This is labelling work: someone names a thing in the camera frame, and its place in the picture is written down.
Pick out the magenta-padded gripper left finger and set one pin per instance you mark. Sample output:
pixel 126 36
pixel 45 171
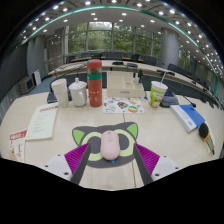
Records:
pixel 58 165

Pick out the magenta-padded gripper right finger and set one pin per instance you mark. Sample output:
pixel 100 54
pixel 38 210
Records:
pixel 165 165

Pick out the pink computer mouse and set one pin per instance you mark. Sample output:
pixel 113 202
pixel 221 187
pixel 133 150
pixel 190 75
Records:
pixel 110 145

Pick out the cat-face mouse pad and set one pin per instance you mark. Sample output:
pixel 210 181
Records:
pixel 88 128

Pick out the red and white booklet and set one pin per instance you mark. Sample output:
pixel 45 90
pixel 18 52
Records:
pixel 18 145

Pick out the white sheet with red heading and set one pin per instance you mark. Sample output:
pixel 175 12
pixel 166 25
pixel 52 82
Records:
pixel 41 121

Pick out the black handheld microphone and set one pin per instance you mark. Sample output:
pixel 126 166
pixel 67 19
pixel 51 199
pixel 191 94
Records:
pixel 204 130

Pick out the blue and white book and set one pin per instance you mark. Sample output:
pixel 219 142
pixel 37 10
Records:
pixel 190 116

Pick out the black conference microphone unit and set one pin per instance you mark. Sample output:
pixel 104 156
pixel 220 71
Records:
pixel 50 97
pixel 169 100

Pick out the white paper cup with straw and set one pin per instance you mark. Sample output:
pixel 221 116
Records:
pixel 156 95

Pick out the stack of white paper cups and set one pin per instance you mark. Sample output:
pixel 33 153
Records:
pixel 60 93

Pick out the colourful sticker sheet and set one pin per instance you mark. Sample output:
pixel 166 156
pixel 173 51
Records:
pixel 123 106

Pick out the white lidded mug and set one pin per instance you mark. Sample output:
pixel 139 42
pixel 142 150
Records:
pixel 78 95

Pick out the grey box monitor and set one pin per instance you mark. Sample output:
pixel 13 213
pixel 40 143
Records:
pixel 26 85

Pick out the cream cardboard organizer box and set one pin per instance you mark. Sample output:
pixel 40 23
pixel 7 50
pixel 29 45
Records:
pixel 125 88

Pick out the red bottle with green band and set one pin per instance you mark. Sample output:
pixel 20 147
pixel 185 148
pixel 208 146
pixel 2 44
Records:
pixel 95 86

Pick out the white floor appliance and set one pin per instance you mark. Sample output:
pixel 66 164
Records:
pixel 37 77

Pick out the dark office chairs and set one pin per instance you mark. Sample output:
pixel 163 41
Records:
pixel 148 60

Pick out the long curved conference desk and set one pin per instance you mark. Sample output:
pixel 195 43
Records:
pixel 113 66

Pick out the ceiling lights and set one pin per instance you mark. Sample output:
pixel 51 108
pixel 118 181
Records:
pixel 103 20

